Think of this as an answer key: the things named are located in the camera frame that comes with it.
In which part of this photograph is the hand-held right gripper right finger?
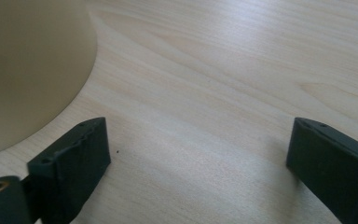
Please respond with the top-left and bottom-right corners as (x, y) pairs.
(285, 117), (358, 224)

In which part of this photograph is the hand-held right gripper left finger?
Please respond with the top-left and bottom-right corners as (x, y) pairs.
(26, 117), (112, 224)

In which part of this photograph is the beige plastic bowl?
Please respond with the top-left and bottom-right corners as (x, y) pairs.
(0, 0), (98, 159)

